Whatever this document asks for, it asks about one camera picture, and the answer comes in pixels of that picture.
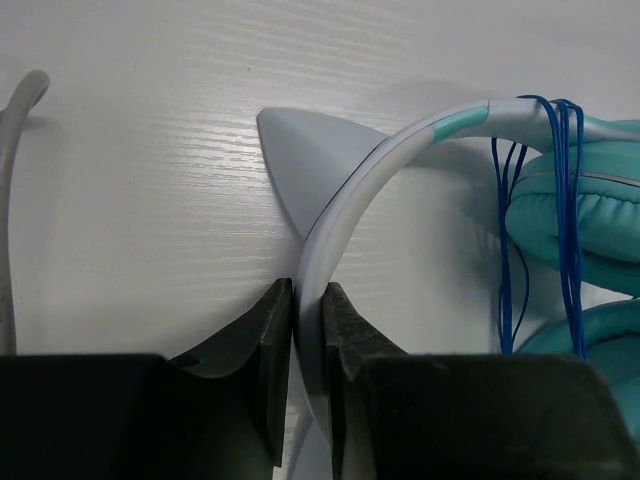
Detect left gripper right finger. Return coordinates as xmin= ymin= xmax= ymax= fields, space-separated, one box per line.
xmin=321 ymin=282 xmax=415 ymax=479

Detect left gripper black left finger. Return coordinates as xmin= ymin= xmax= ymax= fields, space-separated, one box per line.
xmin=170 ymin=278 xmax=293 ymax=468

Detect teal white cat-ear headphones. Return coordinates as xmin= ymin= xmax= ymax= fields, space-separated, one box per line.
xmin=257 ymin=95 xmax=639 ymax=479

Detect blue earbuds cable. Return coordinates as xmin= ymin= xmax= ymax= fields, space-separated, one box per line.
xmin=489 ymin=94 xmax=589 ymax=360

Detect grey USB cable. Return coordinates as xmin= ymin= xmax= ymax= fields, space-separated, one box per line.
xmin=0 ymin=69 xmax=52 ymax=356

